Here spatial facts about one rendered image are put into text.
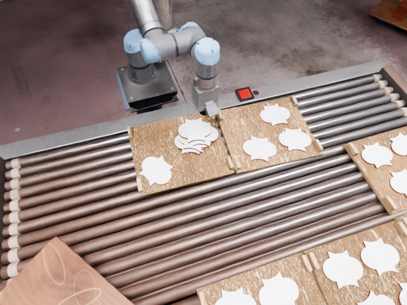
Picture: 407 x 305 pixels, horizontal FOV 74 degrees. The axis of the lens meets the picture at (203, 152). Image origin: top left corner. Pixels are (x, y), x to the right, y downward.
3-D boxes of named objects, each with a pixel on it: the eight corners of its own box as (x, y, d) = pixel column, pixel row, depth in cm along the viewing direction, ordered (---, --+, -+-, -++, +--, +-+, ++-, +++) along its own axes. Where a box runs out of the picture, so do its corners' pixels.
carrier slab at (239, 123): (215, 112, 134) (215, 111, 133) (291, 98, 140) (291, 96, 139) (236, 174, 117) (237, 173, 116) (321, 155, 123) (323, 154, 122)
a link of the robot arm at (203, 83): (221, 76, 90) (199, 83, 88) (220, 86, 94) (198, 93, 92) (211, 62, 93) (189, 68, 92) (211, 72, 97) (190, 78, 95)
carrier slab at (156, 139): (128, 129, 127) (127, 127, 126) (211, 112, 134) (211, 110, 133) (140, 197, 111) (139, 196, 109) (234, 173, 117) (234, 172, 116)
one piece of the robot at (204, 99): (203, 97, 88) (202, 126, 102) (228, 89, 90) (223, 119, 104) (189, 73, 93) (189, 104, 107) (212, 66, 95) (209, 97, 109)
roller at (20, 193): (10, 193, 114) (3, 189, 110) (390, 96, 149) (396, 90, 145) (9, 204, 112) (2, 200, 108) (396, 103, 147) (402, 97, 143)
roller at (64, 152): (11, 164, 121) (5, 158, 117) (373, 77, 156) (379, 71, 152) (11, 173, 119) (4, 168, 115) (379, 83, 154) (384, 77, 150)
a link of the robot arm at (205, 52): (213, 32, 84) (225, 49, 80) (211, 60, 94) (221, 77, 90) (189, 38, 83) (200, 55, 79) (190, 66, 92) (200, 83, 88)
